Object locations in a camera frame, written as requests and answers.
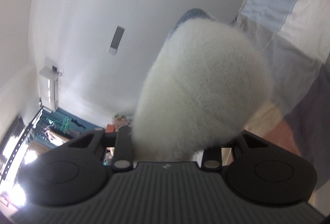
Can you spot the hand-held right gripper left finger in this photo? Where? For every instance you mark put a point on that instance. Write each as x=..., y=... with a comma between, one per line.
x=123, y=141

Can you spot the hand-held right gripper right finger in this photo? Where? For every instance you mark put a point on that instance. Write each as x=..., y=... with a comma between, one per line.
x=212, y=157

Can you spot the row of hanging clothes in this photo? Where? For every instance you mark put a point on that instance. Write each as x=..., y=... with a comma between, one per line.
x=67, y=126

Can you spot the orange box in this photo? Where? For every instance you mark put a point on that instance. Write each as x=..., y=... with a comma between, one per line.
x=111, y=128

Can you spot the pile of pillows and blankets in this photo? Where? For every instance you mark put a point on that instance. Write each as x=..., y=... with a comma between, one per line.
x=123, y=119

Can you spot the white air conditioner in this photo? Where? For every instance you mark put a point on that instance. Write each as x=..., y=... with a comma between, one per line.
x=50, y=85

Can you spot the bright window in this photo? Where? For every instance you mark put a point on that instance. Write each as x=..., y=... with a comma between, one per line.
x=13, y=162

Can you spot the patchwork quilt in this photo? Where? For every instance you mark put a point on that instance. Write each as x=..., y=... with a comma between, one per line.
x=296, y=46

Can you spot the grey wall switch box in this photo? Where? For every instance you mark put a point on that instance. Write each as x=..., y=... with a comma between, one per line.
x=116, y=39

